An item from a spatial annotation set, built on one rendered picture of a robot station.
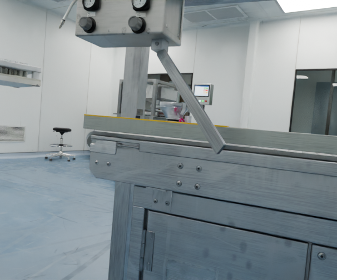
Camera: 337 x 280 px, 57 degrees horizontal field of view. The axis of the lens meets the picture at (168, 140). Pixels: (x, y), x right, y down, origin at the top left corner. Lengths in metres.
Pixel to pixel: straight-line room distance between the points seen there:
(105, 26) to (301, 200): 0.53
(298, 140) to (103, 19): 0.47
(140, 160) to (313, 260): 0.39
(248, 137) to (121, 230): 0.62
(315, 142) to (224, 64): 5.79
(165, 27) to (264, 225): 0.44
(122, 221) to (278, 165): 0.62
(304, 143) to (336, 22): 5.47
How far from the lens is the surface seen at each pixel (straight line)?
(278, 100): 5.89
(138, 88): 1.01
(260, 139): 0.60
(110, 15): 0.72
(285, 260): 0.70
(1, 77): 1.24
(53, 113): 6.83
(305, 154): 0.61
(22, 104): 6.45
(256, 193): 0.61
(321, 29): 6.02
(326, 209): 0.62
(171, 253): 0.75
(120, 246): 1.10
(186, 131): 0.63
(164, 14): 0.66
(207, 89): 3.66
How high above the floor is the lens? 0.88
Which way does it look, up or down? 3 degrees down
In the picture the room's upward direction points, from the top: 5 degrees clockwise
